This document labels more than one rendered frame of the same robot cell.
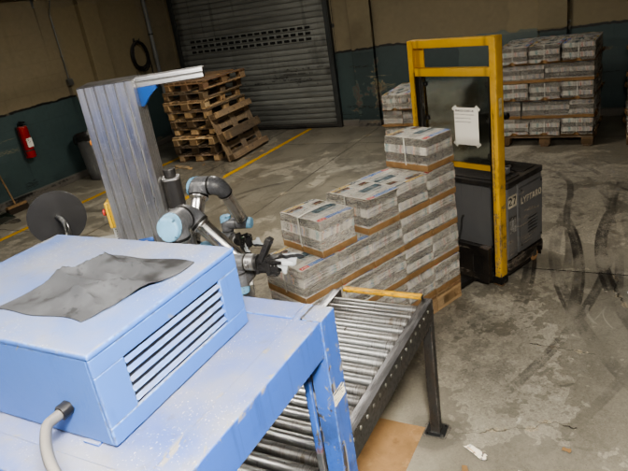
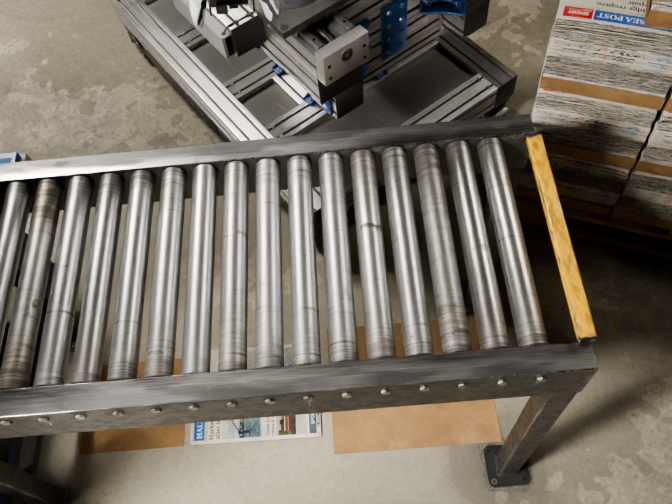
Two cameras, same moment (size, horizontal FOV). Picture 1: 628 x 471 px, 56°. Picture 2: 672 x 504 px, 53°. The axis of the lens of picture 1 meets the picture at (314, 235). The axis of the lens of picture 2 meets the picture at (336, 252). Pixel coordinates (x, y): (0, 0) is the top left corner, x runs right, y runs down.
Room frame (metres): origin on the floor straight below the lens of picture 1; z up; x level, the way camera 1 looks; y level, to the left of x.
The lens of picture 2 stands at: (2.03, -0.65, 1.87)
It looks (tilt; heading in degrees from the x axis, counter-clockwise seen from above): 60 degrees down; 64
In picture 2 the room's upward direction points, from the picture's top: 8 degrees counter-clockwise
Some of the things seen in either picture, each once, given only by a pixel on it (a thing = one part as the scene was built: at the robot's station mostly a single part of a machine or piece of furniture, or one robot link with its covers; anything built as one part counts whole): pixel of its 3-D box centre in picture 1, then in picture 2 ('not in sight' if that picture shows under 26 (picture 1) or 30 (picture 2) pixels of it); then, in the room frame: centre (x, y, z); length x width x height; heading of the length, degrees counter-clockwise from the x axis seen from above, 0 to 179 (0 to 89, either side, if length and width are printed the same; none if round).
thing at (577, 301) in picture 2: (381, 292); (559, 229); (2.66, -0.30, 0.81); 0.43 x 0.03 x 0.02; 60
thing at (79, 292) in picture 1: (95, 274); not in sight; (1.15, 0.47, 1.78); 0.32 x 0.28 x 0.05; 60
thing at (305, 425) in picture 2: not in sight; (255, 392); (2.06, 0.07, 0.00); 0.37 x 0.28 x 0.01; 150
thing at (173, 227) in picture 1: (185, 266); not in sight; (2.49, 0.61, 1.19); 0.15 x 0.12 x 0.55; 159
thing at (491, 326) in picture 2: (369, 312); (475, 241); (2.54, -0.21, 0.77); 0.47 x 0.05 x 0.05; 60
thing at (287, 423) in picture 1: (287, 424); (33, 279); (1.81, 0.21, 0.77); 0.47 x 0.05 x 0.05; 60
